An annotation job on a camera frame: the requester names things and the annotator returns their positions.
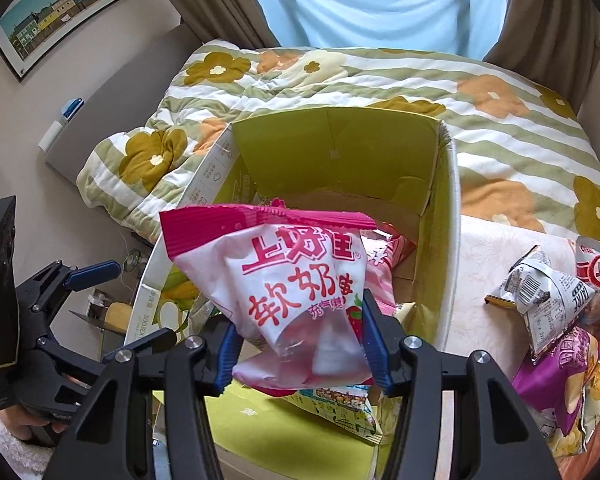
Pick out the green cardboard box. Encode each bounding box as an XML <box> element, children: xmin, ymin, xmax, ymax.
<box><xmin>124</xmin><ymin>106</ymin><xmax>462</xmax><ymax>480</ymax></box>

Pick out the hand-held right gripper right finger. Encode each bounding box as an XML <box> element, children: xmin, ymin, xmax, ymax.
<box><xmin>362</xmin><ymin>287</ymin><xmax>563</xmax><ymax>480</ymax></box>

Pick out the silver grey snack packet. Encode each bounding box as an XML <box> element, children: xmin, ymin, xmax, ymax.
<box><xmin>484</xmin><ymin>245</ymin><xmax>598</xmax><ymax>361</ymax></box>

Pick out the brown curtain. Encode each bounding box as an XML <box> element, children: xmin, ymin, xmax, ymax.
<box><xmin>150</xmin><ymin>0</ymin><xmax>281</xmax><ymax>51</ymax></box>
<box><xmin>482</xmin><ymin>0</ymin><xmax>600</xmax><ymax>116</ymax></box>

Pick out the yellow flat object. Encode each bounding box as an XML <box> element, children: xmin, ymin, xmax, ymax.
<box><xmin>104</xmin><ymin>304</ymin><xmax>132</xmax><ymax>335</ymax></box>

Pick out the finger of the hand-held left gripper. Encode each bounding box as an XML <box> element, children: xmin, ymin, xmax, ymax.
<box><xmin>37</xmin><ymin>328</ymin><xmax>177</xmax><ymax>386</ymax></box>
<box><xmin>15</xmin><ymin>259</ymin><xmax>122</xmax><ymax>311</ymax></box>

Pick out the person's left forearm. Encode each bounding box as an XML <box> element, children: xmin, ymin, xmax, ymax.
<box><xmin>0</xmin><ymin>400</ymin><xmax>56</xmax><ymax>480</ymax></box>

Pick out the pink marshmallow packet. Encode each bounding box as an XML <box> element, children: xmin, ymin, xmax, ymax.
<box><xmin>159</xmin><ymin>203</ymin><xmax>397</xmax><ymax>393</ymax></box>
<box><xmin>360</xmin><ymin>227</ymin><xmax>416</xmax><ymax>281</ymax></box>

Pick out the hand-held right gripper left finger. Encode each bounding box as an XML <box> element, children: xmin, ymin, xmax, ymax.
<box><xmin>47</xmin><ymin>322</ymin><xmax>246</xmax><ymax>480</ymax></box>

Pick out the grey bed headboard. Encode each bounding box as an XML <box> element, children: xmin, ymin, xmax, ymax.
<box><xmin>44</xmin><ymin>25</ymin><xmax>201</xmax><ymax>186</ymax></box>

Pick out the person's left hand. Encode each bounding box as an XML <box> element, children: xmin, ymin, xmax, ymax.
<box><xmin>7</xmin><ymin>402</ymin><xmax>70</xmax><ymax>448</ymax></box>

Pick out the light blue window cloth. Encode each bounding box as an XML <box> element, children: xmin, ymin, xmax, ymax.
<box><xmin>240</xmin><ymin>0</ymin><xmax>511</xmax><ymax>58</ymax></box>

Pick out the white folding table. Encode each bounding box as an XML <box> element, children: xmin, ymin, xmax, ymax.
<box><xmin>450</xmin><ymin>215</ymin><xmax>600</xmax><ymax>480</ymax></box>

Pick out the blue and white snack packet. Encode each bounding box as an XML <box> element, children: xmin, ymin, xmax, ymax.
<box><xmin>280</xmin><ymin>382</ymin><xmax>383</xmax><ymax>446</ymax></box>

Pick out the striped floral blanket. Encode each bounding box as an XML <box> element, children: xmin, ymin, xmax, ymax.
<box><xmin>76</xmin><ymin>40</ymin><xmax>600</xmax><ymax>246</ymax></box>

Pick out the white blue bottle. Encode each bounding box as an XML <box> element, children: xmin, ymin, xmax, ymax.
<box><xmin>37</xmin><ymin>120</ymin><xmax>63</xmax><ymax>153</ymax></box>

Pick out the framed wall poster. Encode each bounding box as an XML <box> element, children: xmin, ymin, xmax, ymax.
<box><xmin>0</xmin><ymin>0</ymin><xmax>132</xmax><ymax>83</ymax></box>

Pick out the purple snack packet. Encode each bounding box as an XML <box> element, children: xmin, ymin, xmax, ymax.
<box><xmin>510</xmin><ymin>325</ymin><xmax>600</xmax><ymax>441</ymax></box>

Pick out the blue small object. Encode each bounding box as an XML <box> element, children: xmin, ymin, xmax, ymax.
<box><xmin>60</xmin><ymin>97</ymin><xmax>85</xmax><ymax>122</ymax></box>

